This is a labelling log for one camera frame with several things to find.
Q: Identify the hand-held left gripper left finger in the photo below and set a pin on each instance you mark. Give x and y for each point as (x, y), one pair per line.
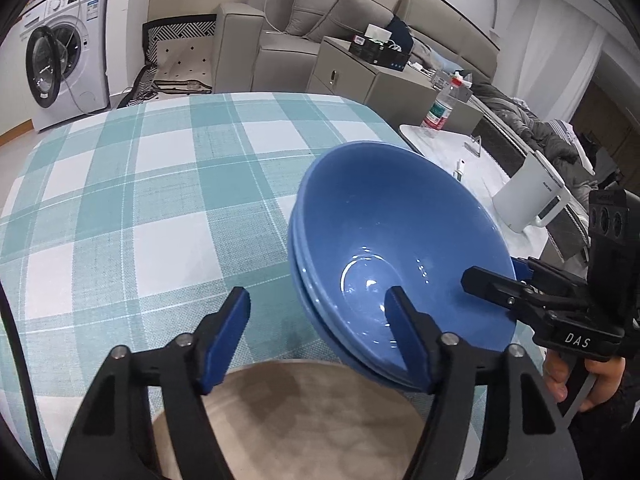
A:
(227, 340)

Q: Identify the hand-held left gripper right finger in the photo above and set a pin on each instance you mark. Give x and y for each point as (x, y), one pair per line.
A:
(407, 340)

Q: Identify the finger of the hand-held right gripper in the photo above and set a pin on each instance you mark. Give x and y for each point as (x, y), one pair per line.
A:
(520, 266)
(492, 285)

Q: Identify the blue bowl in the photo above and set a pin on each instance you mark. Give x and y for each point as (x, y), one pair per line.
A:
(390, 220)
(330, 345)

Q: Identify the cream round plate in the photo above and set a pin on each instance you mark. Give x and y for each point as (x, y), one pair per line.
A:
(300, 425)

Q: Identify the person's right hand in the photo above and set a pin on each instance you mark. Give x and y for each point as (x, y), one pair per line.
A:
(607, 380)

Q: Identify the white electric kettle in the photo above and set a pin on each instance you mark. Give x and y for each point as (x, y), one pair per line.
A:
(530, 190)

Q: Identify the small white green tube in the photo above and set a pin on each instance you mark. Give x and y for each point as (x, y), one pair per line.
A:
(459, 170)

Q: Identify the white marble side table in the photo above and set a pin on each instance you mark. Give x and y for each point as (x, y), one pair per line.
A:
(445, 147)

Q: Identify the grey blanket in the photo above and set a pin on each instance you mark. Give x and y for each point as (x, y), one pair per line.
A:
(530, 125)

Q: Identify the clear water bottle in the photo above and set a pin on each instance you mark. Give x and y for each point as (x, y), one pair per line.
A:
(440, 107)

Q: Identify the teal white checked tablecloth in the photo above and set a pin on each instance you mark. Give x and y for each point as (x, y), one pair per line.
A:
(125, 185)

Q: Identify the white curtain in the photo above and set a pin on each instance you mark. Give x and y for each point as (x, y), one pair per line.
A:
(555, 55)

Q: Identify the black box with tissues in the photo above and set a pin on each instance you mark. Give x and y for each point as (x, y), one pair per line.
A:
(375, 55)

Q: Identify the grey side cabinet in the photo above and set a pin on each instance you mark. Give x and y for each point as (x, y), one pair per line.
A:
(345, 75)

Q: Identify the dark blue garment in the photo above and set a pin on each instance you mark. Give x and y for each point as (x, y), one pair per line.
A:
(402, 35)

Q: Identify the white tissue box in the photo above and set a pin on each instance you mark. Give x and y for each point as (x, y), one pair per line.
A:
(377, 32)

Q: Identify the black white patterned floor chair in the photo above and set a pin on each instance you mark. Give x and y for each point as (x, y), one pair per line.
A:
(185, 55)

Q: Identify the grey fabric sofa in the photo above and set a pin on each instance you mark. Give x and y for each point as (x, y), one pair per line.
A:
(240, 45)

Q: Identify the grey sofa cushion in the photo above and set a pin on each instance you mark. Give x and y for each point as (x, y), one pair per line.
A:
(355, 17)
(315, 5)

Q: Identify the white washing machine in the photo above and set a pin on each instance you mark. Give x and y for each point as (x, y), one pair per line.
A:
(90, 60)

